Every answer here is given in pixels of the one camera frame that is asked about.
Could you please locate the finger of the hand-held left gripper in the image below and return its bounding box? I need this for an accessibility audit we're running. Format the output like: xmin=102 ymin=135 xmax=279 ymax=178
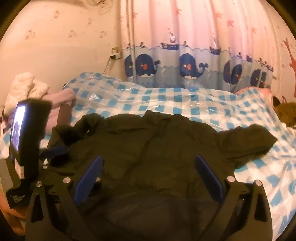
xmin=39 ymin=145 xmax=71 ymax=167

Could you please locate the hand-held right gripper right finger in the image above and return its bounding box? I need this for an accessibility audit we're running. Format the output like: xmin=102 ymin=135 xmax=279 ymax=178
xmin=194 ymin=154 xmax=273 ymax=241

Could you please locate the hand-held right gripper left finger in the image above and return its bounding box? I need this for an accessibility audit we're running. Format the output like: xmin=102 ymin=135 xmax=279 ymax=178
xmin=24 ymin=156 xmax=104 ymax=241

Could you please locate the dark green puffer jacket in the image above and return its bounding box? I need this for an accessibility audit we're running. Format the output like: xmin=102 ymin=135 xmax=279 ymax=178
xmin=38 ymin=110 xmax=278 ymax=241

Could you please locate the white fluffy cloth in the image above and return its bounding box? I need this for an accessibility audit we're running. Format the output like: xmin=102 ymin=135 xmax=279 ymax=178
xmin=3 ymin=72 xmax=50 ymax=116

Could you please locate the pink cloth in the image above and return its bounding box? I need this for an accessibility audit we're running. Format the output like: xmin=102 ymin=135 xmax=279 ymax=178
xmin=45 ymin=89 xmax=77 ymax=135

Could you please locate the blue checkered plastic sheet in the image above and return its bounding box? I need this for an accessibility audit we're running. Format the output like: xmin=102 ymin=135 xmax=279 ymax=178
xmin=0 ymin=72 xmax=296 ymax=232

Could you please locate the olive green plush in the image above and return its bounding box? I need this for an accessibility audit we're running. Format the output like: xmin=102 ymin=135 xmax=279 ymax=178
xmin=273 ymin=96 xmax=296 ymax=128

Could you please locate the pink cushion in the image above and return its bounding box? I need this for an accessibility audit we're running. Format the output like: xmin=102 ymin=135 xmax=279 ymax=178
xmin=233 ymin=87 xmax=287 ymax=107

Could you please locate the whale print curtain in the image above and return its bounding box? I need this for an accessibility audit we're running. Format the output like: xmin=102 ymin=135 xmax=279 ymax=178
xmin=119 ymin=0 xmax=278 ymax=93

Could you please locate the charger cable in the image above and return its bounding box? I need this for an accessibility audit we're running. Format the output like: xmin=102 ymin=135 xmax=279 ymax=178
xmin=102 ymin=58 xmax=112 ymax=75

